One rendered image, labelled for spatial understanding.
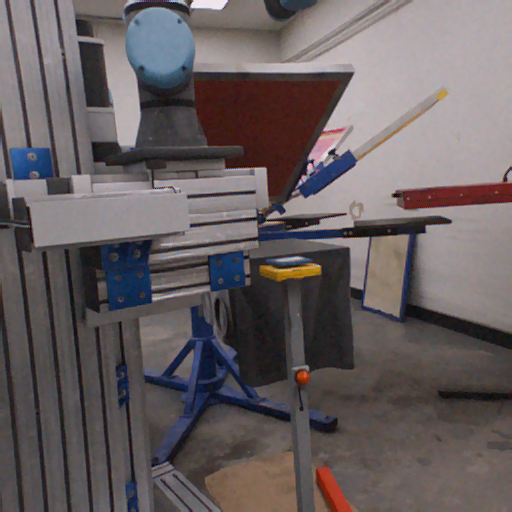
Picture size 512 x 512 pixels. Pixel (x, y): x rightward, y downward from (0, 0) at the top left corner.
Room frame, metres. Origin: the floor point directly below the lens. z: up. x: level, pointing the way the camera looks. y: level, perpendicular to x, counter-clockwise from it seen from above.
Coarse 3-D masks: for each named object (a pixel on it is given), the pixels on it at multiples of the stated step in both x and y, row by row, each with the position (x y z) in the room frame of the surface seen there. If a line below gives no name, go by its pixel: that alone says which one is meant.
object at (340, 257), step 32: (288, 256) 1.74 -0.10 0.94; (320, 256) 1.78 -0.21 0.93; (256, 288) 1.71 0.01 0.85; (320, 288) 1.79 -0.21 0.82; (256, 320) 1.71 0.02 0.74; (320, 320) 1.80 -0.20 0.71; (352, 320) 1.82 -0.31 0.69; (256, 352) 1.71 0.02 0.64; (320, 352) 1.80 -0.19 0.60; (352, 352) 1.81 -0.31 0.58; (256, 384) 1.71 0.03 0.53
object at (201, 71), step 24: (192, 72) 1.70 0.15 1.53; (216, 72) 1.72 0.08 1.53; (240, 72) 1.75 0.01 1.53; (264, 72) 1.77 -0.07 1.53; (288, 72) 1.80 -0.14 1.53; (312, 72) 1.83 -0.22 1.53; (336, 72) 1.86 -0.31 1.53; (336, 96) 1.96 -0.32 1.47; (312, 144) 2.18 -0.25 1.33; (288, 192) 2.46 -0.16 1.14
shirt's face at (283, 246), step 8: (272, 240) 2.23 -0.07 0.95; (280, 240) 2.21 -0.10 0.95; (288, 240) 2.18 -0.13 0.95; (296, 240) 2.16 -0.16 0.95; (304, 240) 2.14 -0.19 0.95; (264, 248) 1.95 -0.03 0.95; (272, 248) 1.93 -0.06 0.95; (280, 248) 1.91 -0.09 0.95; (288, 248) 1.90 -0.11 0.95; (296, 248) 1.88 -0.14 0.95; (304, 248) 1.86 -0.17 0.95; (312, 248) 1.84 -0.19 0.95; (320, 248) 1.83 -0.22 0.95; (328, 248) 1.83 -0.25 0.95; (336, 248) 1.81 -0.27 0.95; (256, 256) 1.73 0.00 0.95
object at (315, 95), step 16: (272, 96) 1.88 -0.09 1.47; (288, 96) 1.90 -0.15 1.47; (304, 96) 1.92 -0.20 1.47; (320, 96) 1.94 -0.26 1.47; (272, 112) 1.95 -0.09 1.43; (288, 112) 1.97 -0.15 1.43; (304, 112) 1.99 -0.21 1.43; (320, 112) 2.02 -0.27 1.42; (256, 128) 2.00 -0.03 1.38; (272, 128) 2.03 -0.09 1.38; (288, 128) 2.05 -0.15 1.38; (304, 128) 2.08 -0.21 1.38; (256, 144) 2.09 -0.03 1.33; (272, 144) 2.11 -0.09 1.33; (288, 144) 2.14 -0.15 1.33; (304, 144) 2.17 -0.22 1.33; (256, 160) 2.18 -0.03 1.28; (272, 160) 2.21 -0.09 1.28; (288, 160) 2.24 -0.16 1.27; (272, 176) 2.31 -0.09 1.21; (288, 176) 2.34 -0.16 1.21; (272, 192) 2.43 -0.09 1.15
